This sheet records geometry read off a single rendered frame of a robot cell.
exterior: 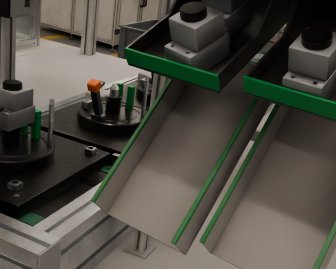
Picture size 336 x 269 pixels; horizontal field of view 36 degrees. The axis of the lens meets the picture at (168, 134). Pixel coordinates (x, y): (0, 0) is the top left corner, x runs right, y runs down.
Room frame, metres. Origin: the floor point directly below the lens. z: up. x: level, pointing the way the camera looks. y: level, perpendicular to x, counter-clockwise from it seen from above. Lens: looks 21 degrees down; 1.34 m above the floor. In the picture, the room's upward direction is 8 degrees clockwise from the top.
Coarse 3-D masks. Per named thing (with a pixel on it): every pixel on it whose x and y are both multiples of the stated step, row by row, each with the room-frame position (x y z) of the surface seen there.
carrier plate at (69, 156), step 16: (64, 144) 0.84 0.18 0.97; (80, 144) 0.85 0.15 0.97; (64, 160) 0.77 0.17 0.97; (80, 160) 0.78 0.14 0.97; (96, 160) 0.79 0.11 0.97; (0, 176) 0.69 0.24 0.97; (16, 176) 0.69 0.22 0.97; (32, 176) 0.70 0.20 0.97; (48, 176) 0.71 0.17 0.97; (64, 176) 0.71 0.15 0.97; (80, 176) 0.74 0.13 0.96; (0, 192) 0.64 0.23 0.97; (16, 192) 0.64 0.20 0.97; (32, 192) 0.65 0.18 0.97; (48, 192) 0.67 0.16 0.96; (0, 208) 0.62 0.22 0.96; (16, 208) 0.61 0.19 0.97; (32, 208) 0.64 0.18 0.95
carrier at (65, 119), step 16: (112, 96) 0.98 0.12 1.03; (128, 96) 1.02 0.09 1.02; (144, 96) 0.99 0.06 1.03; (64, 112) 1.00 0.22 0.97; (80, 112) 0.96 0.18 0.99; (112, 112) 0.97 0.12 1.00; (128, 112) 1.00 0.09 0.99; (144, 112) 0.99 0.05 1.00; (64, 128) 0.91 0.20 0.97; (80, 128) 0.92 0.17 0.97; (96, 128) 0.92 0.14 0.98; (112, 128) 0.92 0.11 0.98; (128, 128) 0.93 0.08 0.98; (96, 144) 0.86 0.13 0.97; (112, 144) 0.87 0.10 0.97
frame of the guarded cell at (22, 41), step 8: (32, 0) 2.00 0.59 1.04; (40, 0) 2.02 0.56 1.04; (32, 8) 2.00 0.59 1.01; (40, 8) 2.02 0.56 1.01; (32, 16) 2.00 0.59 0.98; (40, 16) 2.02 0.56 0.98; (32, 24) 2.01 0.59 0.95; (40, 24) 2.02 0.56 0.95; (32, 32) 2.01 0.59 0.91; (16, 40) 1.93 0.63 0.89; (24, 40) 1.95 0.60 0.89; (32, 40) 1.98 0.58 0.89; (16, 48) 1.90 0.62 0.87; (24, 48) 1.94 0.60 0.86
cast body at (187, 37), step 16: (176, 16) 0.58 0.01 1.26; (192, 16) 0.56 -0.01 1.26; (208, 16) 0.57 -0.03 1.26; (176, 32) 0.57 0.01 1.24; (192, 32) 0.55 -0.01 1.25; (208, 32) 0.56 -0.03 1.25; (224, 32) 0.59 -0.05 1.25; (176, 48) 0.57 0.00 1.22; (192, 48) 0.56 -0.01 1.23; (208, 48) 0.57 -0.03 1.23; (224, 48) 0.59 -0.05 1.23; (192, 64) 0.55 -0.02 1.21; (208, 64) 0.57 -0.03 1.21
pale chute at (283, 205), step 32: (288, 128) 0.64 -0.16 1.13; (320, 128) 0.63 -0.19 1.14; (256, 160) 0.59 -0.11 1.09; (288, 160) 0.60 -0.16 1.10; (320, 160) 0.59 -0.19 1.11; (256, 192) 0.58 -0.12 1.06; (288, 192) 0.57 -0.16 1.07; (320, 192) 0.56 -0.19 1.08; (224, 224) 0.55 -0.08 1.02; (256, 224) 0.54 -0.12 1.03; (288, 224) 0.54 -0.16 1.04; (320, 224) 0.53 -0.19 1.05; (224, 256) 0.52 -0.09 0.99; (256, 256) 0.51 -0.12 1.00; (288, 256) 0.51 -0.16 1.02; (320, 256) 0.46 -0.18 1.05
